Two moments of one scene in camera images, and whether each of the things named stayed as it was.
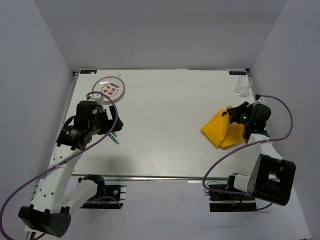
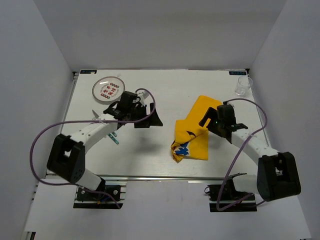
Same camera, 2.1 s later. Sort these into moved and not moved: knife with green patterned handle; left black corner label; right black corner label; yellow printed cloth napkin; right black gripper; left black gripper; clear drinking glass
Moved: left black gripper; right black gripper; yellow printed cloth napkin
Not moved: right black corner label; left black corner label; clear drinking glass; knife with green patterned handle
